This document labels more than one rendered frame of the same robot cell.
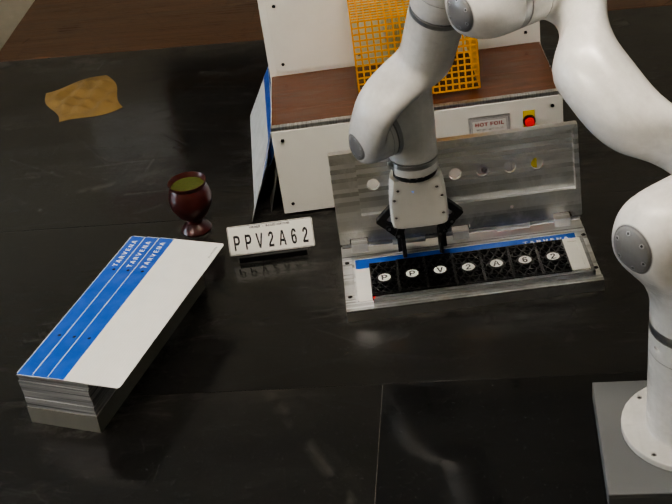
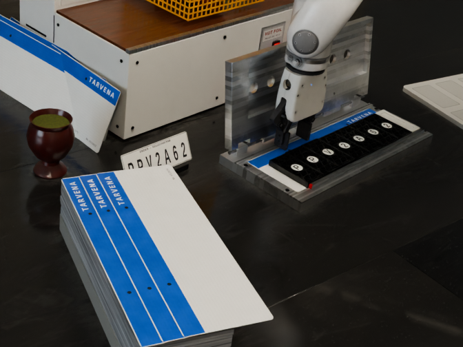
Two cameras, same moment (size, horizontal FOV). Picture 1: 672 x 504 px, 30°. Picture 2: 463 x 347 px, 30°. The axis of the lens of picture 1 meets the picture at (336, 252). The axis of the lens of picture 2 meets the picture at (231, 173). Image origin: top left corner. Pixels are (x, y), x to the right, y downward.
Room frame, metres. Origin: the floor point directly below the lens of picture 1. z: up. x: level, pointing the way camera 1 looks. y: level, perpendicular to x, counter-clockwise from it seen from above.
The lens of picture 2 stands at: (1.04, 1.11, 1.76)
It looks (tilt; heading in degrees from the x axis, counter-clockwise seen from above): 31 degrees down; 308
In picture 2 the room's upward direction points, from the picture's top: 8 degrees clockwise
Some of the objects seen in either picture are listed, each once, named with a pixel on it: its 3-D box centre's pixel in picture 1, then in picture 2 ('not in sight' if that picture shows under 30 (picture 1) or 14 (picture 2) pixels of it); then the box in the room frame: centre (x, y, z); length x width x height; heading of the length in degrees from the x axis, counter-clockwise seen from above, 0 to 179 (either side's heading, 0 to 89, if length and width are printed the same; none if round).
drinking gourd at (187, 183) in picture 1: (191, 205); (50, 144); (2.10, 0.26, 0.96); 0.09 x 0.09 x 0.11
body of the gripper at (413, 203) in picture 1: (417, 192); (301, 87); (1.87, -0.15, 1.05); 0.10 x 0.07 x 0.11; 88
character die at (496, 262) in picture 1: (496, 266); (358, 140); (1.79, -0.27, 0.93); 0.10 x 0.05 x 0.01; 177
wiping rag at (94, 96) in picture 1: (82, 96); not in sight; (2.77, 0.55, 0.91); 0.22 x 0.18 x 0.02; 16
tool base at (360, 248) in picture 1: (467, 264); (331, 144); (1.82, -0.23, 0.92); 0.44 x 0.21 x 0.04; 88
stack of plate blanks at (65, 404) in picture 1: (117, 327); (137, 272); (1.74, 0.39, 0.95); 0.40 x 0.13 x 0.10; 156
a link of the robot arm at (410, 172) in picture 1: (412, 161); (306, 57); (1.87, -0.15, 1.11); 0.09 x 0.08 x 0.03; 88
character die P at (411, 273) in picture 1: (412, 275); (311, 162); (1.80, -0.13, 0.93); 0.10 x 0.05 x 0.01; 178
